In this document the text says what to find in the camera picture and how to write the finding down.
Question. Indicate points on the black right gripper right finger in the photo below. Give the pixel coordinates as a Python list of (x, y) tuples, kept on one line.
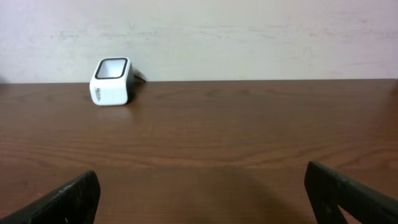
[(330, 191)]

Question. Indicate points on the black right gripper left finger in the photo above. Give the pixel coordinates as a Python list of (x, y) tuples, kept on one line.
[(73, 202)]

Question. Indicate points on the white barcode scanner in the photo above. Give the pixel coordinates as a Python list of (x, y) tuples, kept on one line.
[(112, 82)]

